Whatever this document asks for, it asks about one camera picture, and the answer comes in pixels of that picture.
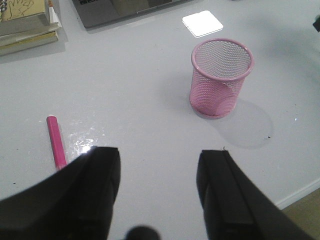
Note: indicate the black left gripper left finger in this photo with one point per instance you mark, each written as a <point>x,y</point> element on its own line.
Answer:
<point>75,203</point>

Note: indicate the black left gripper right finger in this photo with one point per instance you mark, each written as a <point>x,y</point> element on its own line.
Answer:
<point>234,208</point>

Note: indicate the pink marker pen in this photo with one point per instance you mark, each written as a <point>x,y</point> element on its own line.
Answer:
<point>56,142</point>

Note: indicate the pink mesh pen holder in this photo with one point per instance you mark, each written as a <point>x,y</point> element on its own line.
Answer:
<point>220,67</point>

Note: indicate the bottom cream book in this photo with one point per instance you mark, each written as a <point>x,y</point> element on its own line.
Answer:
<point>29,43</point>

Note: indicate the middle white book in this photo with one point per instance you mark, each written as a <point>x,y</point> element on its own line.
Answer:
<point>54,24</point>

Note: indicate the grey laptop computer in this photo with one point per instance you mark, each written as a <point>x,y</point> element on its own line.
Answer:
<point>94,13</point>

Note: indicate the top yellow book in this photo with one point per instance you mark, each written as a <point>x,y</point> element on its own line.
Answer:
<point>22,15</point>

